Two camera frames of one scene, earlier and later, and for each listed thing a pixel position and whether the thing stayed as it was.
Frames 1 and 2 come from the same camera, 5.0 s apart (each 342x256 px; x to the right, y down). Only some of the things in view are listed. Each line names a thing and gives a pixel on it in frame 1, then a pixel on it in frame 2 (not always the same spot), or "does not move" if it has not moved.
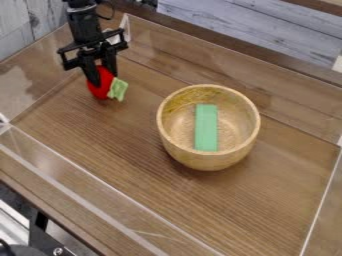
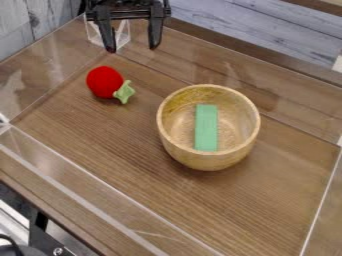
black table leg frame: [40, 239] does not move
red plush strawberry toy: [110, 86] does not move
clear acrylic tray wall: [209, 164] does not move
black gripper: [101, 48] to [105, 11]
